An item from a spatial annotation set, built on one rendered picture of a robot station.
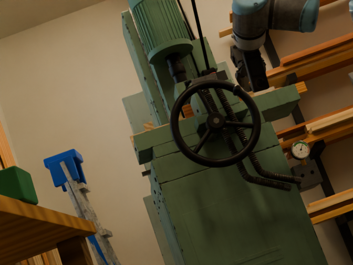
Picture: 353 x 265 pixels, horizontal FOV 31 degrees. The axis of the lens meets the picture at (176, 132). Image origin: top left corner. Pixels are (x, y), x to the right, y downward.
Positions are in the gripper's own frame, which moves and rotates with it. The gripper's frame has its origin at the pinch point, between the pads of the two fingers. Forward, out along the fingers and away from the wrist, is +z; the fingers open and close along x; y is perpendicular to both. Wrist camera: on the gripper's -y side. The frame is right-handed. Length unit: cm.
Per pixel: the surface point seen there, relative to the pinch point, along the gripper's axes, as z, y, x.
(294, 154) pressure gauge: 29.8, -8.8, -12.6
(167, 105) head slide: 46, 38, 18
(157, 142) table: 29.0, 12.1, 28.3
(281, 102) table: 29.1, 11.8, -17.3
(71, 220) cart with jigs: -56, -55, 56
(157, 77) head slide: 42, 50, 17
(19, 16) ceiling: 188, 267, 73
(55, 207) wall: 263, 143, 91
